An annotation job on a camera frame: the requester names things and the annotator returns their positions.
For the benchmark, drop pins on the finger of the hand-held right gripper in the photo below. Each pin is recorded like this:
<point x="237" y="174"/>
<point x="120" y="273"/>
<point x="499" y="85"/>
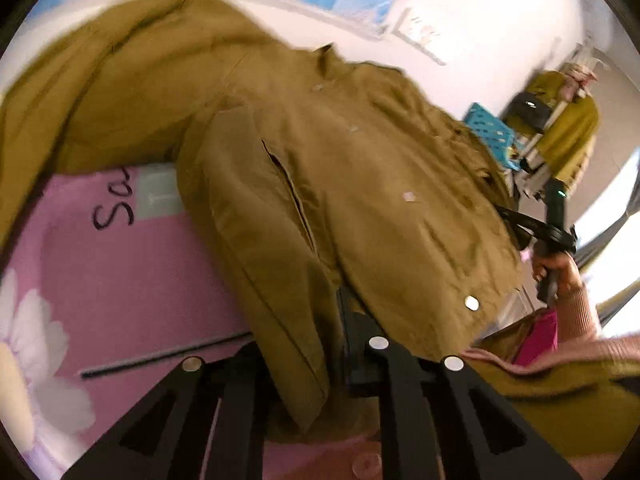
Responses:
<point x="522" y="225"/>

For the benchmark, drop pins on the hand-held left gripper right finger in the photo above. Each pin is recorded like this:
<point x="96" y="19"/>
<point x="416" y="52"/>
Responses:
<point x="400" y="410"/>

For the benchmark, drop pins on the yellow-green hanging garment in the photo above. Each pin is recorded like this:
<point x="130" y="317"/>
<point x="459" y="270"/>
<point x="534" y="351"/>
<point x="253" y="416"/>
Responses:
<point x="570" y="135"/>

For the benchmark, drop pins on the blue perforated plastic basket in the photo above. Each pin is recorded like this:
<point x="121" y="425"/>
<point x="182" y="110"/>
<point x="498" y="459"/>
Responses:
<point x="489" y="129"/>

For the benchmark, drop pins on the white coat rack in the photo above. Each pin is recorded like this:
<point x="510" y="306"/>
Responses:
<point x="582" y="67"/>

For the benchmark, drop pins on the black handbag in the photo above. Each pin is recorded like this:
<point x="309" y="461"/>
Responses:
<point x="530" y="110"/>

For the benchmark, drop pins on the person's olive and pink clothing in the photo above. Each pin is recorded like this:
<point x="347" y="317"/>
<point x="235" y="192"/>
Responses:
<point x="560" y="400"/>

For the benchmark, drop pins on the white wall switch panel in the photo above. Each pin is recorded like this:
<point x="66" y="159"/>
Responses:
<point x="419" y="34"/>

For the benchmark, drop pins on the olive brown jacket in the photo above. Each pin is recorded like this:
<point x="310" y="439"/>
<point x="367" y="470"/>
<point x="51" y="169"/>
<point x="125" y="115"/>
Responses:
<point x="350" y="185"/>

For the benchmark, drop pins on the pink printed bed sheet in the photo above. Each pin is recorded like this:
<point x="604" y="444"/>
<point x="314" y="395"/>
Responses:
<point x="125" y="285"/>

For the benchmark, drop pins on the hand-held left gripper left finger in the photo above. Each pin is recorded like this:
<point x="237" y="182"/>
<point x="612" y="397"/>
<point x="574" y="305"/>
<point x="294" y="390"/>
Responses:
<point x="235" y="405"/>

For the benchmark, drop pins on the person's right forearm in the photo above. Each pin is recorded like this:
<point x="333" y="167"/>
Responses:
<point x="590" y="325"/>

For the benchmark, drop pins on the person's right hand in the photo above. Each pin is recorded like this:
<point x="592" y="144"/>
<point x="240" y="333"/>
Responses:
<point x="567" y="272"/>

